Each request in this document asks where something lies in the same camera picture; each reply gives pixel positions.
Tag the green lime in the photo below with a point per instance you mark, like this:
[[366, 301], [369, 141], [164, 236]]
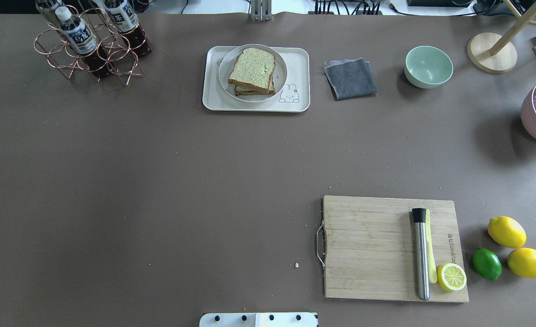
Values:
[[487, 264]]

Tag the tea bottle lower right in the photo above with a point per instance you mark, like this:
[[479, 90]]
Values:
[[47, 9]]

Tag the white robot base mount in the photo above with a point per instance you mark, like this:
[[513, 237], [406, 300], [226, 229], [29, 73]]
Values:
[[260, 319]]

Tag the yellow lemon lower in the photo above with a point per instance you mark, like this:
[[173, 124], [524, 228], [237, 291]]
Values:
[[522, 262]]

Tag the aluminium frame post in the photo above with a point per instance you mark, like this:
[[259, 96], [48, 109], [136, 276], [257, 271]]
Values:
[[260, 10]]

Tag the tea bottle lower left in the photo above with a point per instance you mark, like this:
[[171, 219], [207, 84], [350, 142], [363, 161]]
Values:
[[125, 20]]

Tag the yellow lemon upper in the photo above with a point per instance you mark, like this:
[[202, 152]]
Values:
[[507, 232]]

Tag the yellow lemon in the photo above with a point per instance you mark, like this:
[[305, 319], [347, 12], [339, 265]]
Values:
[[522, 262], [507, 232]]

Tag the wooden cup stand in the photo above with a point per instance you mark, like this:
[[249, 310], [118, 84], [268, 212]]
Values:
[[495, 53]]

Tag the steel muddler black tip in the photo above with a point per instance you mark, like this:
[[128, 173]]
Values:
[[421, 252]]

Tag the bread slice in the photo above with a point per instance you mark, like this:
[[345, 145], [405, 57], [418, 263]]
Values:
[[245, 91], [253, 68]]

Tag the cream rabbit tray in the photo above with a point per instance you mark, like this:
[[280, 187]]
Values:
[[294, 97]]

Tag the copper wire bottle rack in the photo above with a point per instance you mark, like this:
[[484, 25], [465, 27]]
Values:
[[106, 39]]

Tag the white round plate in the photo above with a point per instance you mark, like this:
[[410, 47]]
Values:
[[226, 66]]

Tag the half lemon slice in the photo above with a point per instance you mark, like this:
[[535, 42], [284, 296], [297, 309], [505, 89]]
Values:
[[451, 277]]

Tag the wooden cutting board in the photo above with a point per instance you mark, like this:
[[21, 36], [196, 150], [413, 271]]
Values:
[[369, 252]]

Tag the tea bottle upper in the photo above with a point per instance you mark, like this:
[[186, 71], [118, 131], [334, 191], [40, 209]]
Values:
[[83, 41]]

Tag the tea bottle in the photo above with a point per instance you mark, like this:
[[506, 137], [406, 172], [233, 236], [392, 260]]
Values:
[[47, 9], [83, 41], [125, 20]]

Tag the grey folded cloth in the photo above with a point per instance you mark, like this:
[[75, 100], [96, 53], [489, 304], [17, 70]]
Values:
[[350, 78]]

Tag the green ceramic bowl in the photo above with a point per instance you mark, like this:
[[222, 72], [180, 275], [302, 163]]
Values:
[[427, 67]]

